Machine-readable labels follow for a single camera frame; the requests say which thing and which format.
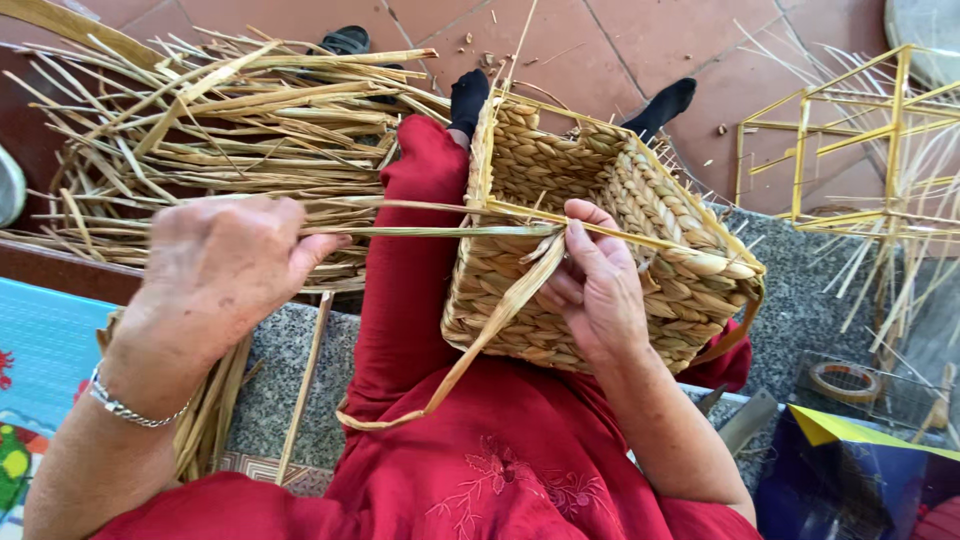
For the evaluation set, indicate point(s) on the person's black sock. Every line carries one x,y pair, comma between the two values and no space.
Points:
469,97
664,105

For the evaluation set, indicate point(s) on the colourful foam play mat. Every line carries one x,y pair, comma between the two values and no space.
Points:
45,352

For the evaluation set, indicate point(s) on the roll of brown tape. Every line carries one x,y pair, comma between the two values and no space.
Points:
844,381

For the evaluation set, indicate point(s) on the person's right fingers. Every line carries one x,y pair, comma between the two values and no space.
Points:
581,240

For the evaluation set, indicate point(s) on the person's left hand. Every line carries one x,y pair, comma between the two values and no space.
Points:
217,277

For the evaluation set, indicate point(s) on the pile of dried straw stalks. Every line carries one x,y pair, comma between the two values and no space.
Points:
225,127

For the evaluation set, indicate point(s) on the square woven straw basket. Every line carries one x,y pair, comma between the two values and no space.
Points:
675,292

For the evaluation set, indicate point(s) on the grey round basin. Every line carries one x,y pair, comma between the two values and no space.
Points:
926,37

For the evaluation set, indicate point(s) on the grey round object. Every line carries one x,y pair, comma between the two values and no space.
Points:
9,187

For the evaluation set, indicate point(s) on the person's right hand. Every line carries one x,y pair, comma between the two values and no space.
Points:
604,300

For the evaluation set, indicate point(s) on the bunch of pale thin stalks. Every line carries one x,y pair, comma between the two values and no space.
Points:
915,270

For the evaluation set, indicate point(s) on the grey metal blade tool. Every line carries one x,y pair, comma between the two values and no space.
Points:
746,421

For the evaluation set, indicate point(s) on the flat tan loose straw strand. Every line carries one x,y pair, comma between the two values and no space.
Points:
480,341

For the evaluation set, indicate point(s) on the black sandal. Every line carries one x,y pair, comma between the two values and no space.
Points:
345,39

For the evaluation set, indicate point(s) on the blue and yellow bag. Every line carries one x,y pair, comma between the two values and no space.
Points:
840,480

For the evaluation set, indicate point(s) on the brown flat straw strand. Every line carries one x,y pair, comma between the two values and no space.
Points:
731,334

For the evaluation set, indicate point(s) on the person's red embroidered dress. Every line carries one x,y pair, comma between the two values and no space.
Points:
487,450

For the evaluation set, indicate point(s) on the small bundle of straw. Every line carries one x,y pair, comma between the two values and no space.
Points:
214,412

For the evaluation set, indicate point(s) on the single straight straw stick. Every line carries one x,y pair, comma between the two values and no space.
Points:
304,390

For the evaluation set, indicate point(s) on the person's black right sock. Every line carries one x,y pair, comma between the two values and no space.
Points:
664,105

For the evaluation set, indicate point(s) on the person's black left sock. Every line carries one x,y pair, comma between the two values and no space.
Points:
469,97

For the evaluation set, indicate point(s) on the thin green-tan straw strand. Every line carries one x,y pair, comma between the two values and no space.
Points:
435,231

